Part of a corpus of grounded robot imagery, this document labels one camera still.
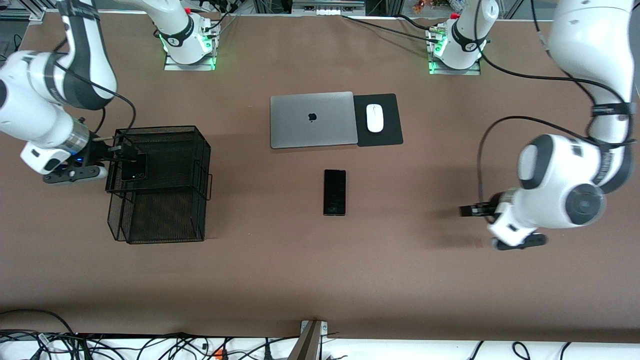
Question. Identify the white computer mouse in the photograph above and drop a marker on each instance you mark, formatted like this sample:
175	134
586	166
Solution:
375	120

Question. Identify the silver laptop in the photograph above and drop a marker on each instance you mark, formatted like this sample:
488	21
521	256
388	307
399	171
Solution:
295	125

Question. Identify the small black flip phone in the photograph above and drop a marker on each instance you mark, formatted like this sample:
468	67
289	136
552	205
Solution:
135	170

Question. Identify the aluminium frame profile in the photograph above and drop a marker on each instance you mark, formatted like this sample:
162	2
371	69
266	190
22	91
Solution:
37	16

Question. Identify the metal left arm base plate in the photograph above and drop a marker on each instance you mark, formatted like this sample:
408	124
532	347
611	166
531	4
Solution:
455	72

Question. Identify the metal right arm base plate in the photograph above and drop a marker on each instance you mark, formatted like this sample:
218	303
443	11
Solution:
190	67

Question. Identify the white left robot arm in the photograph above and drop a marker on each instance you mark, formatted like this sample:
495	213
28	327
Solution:
555	180

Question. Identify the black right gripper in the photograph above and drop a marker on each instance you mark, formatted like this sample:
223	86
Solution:
98	151

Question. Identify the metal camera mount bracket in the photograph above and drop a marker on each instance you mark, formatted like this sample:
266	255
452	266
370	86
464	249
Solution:
310	340

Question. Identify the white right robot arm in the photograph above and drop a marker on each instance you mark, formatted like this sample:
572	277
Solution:
30	110

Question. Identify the black mouse pad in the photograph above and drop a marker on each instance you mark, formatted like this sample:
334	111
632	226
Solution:
392	135

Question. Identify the tall black smartphone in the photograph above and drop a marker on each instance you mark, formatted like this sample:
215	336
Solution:
335	192

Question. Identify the small orange figurine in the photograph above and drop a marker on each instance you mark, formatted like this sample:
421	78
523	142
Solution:
419	6

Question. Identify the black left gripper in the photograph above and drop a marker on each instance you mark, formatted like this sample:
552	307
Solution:
486	209

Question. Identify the white power strip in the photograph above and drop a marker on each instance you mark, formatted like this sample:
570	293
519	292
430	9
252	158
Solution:
327	11

